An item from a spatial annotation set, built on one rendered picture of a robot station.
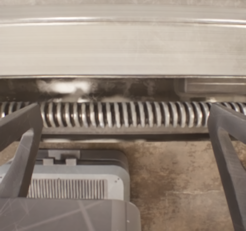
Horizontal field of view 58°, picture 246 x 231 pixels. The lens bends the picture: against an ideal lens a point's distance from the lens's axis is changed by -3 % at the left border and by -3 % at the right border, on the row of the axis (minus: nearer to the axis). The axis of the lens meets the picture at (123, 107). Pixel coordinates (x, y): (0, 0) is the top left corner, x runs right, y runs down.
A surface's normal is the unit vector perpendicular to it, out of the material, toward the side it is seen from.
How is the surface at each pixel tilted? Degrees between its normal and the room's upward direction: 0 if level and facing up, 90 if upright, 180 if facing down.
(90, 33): 36
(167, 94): 0
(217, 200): 0
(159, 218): 0
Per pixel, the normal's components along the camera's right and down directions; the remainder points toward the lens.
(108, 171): 0.01, -0.63
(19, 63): 0.01, 0.66
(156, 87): 0.02, 0.10
